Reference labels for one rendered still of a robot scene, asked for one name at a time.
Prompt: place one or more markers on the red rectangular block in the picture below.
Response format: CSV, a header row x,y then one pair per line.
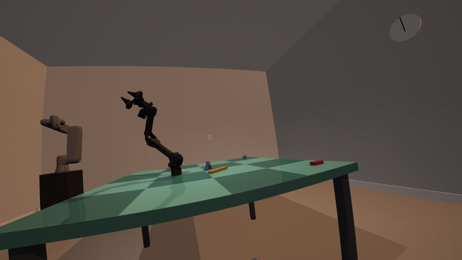
x,y
316,162

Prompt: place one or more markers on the orange bar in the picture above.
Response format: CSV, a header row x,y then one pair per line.
x,y
217,170

